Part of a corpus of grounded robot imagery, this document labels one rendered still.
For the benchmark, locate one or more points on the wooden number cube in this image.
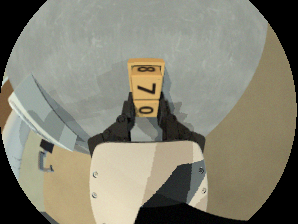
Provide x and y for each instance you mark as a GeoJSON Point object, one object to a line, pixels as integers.
{"type": "Point", "coordinates": [146, 107]}
{"type": "Point", "coordinates": [146, 81]}

